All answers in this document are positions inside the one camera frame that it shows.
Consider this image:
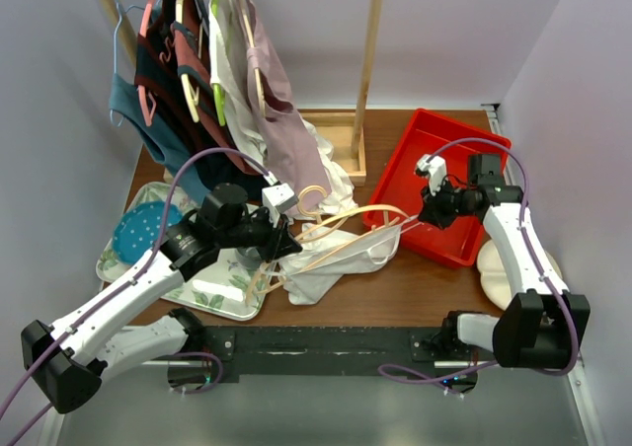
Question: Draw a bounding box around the green hanger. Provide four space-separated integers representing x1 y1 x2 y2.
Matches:
210 0 226 126

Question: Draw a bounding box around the floral serving tray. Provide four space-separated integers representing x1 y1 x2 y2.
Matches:
96 182 265 322

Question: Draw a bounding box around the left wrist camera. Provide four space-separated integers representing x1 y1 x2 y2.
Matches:
262 183 298 214

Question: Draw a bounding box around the blue polka dot plate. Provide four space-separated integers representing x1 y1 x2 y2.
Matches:
113 200 165 264

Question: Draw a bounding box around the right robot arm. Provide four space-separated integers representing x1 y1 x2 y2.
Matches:
416 154 591 375

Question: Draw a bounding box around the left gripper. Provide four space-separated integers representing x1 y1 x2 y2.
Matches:
217 203 302 263

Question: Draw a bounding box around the mauve tank top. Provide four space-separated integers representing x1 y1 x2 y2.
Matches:
245 0 331 193

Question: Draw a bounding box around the cream plastic hanger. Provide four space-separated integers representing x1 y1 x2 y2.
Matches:
172 0 203 123

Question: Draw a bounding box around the red plastic bin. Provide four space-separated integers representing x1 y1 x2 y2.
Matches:
362 108 513 269

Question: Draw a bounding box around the white hanging garment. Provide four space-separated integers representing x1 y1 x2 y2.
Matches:
208 0 356 214

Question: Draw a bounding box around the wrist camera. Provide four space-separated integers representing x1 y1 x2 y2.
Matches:
262 183 298 214
415 154 447 195

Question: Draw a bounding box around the white tank top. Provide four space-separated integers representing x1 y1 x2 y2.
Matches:
255 216 420 306

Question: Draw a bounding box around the wooden clothes rack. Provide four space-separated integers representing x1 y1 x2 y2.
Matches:
98 0 383 186

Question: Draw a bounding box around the teal tank top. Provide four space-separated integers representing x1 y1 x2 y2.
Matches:
109 75 227 203

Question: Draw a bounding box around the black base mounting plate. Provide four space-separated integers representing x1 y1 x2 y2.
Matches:
147 324 500 385

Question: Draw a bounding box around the pink hanger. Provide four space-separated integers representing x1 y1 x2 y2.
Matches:
134 0 176 126

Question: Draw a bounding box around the wooden hanger under mauve top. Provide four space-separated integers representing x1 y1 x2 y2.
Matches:
238 0 266 118

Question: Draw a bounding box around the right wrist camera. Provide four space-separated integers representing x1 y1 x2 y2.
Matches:
415 154 447 195

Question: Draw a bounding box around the light blue wire hanger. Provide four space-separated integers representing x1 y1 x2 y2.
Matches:
109 0 141 128

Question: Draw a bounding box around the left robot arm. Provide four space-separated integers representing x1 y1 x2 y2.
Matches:
21 184 301 413

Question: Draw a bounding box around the cream divided plate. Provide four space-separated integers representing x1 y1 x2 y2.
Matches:
476 240 568 311

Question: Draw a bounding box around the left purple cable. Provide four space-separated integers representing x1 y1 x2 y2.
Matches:
0 147 280 446

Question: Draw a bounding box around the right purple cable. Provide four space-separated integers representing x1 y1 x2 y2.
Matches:
377 136 580 393

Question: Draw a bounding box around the purple cable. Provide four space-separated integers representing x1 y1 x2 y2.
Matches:
377 136 580 393
0 147 280 446

